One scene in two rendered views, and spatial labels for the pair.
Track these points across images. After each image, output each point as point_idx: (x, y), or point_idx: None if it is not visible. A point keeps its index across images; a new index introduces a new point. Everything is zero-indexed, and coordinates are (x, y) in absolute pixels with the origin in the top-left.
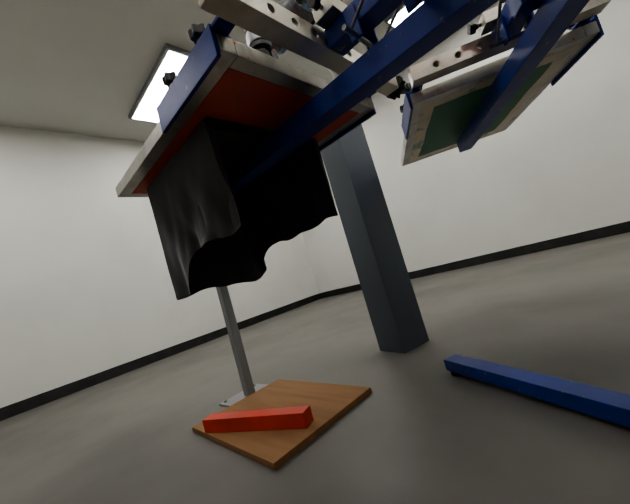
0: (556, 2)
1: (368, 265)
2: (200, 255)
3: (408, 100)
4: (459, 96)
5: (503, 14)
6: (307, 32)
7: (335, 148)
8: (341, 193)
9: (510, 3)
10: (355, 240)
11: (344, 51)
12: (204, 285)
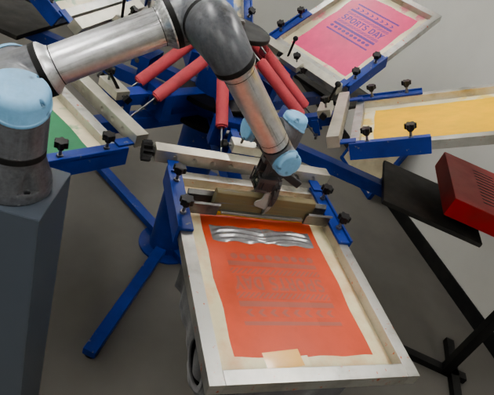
0: (163, 122)
1: (34, 379)
2: None
3: (126, 156)
4: (77, 134)
5: (131, 98)
6: None
7: (57, 229)
8: (39, 307)
9: (163, 115)
10: (32, 365)
11: None
12: None
